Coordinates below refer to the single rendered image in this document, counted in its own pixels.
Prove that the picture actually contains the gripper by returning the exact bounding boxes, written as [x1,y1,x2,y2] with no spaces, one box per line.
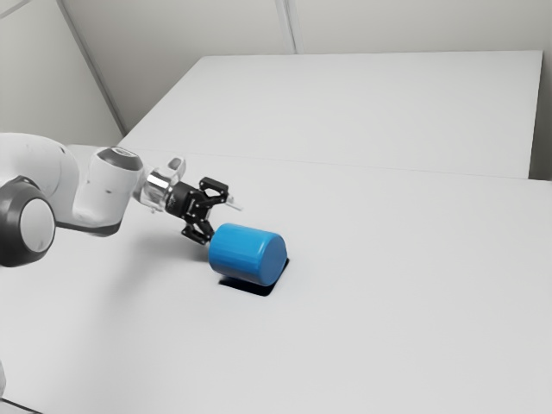
[164,176,245,246]

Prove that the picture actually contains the blue cylindrical mug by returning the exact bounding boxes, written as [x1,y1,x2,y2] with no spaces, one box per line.
[208,222,288,287]

